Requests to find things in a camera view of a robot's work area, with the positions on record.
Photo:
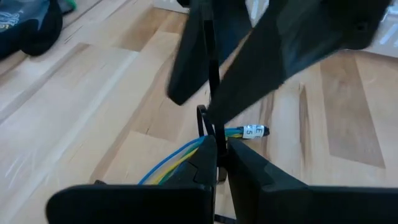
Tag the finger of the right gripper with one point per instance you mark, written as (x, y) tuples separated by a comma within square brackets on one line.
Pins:
[(189, 62), (295, 37)]

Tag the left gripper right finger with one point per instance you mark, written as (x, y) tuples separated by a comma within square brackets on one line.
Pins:
[(295, 207)]

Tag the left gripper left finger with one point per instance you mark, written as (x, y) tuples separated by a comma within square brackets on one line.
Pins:
[(133, 205)]

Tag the black grey work glove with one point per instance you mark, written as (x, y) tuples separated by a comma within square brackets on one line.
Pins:
[(31, 31), (71, 3)]

